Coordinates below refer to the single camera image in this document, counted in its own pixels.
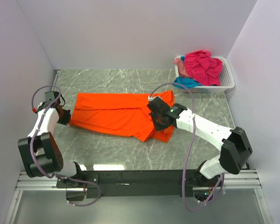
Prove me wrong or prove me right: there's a white plastic laundry basket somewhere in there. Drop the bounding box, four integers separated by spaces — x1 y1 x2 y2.
174 55 236 93

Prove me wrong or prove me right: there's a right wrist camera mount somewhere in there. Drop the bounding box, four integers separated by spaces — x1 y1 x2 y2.
147 95 154 102

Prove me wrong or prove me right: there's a light pink t shirt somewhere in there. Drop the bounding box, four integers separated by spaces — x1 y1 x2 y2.
173 57 190 78

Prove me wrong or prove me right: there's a magenta t shirt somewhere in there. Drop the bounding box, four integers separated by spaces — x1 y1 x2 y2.
184 50 223 86

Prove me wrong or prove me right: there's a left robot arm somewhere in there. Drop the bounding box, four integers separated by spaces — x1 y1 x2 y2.
18 91 84 188

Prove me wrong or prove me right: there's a teal blue t shirt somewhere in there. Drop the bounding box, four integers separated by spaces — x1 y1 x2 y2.
174 56 202 89

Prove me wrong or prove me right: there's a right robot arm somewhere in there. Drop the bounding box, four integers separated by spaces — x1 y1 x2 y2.
147 97 252 186

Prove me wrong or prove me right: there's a right aluminium rail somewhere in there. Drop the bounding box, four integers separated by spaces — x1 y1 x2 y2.
193 169 262 190

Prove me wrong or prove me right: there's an orange t shirt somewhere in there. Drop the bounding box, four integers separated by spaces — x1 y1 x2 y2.
70 93 174 142

